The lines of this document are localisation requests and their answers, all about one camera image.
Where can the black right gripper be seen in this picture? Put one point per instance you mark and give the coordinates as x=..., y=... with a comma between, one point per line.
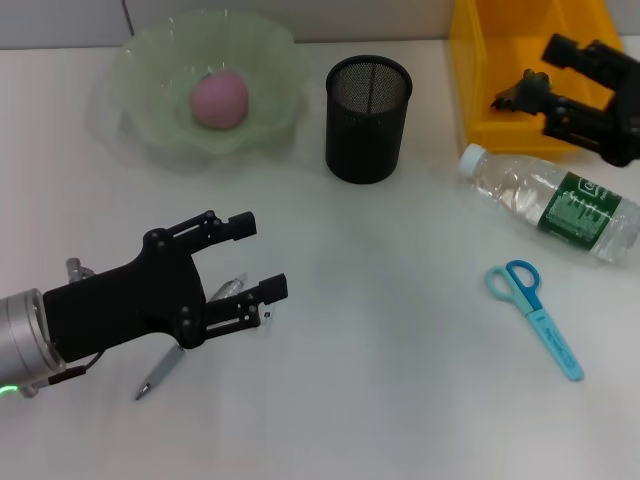
x=627, y=115

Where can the silver ballpoint pen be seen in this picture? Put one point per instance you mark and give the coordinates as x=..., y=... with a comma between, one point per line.
x=165, y=367

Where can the green plastic wrapper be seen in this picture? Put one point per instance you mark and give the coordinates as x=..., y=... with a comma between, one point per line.
x=507, y=99

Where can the light blue scissors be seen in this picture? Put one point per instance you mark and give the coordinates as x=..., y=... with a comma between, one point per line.
x=550, y=335

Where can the clear green-label water bottle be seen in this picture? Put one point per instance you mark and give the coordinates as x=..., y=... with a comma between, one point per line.
x=540, y=195

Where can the pink toy peach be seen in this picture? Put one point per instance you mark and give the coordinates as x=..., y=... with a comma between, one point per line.
x=217, y=100

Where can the black mesh pen holder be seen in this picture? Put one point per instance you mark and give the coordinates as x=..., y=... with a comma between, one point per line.
x=365, y=135

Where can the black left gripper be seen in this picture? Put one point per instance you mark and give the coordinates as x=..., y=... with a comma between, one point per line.
x=120, y=305

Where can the yellow plastic bin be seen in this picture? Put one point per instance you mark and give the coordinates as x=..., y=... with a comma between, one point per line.
x=500, y=40

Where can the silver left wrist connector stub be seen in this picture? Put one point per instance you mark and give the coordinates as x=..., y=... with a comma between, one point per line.
x=75, y=267

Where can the translucent green fruit bowl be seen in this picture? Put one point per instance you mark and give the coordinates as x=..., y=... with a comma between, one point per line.
x=270, y=75

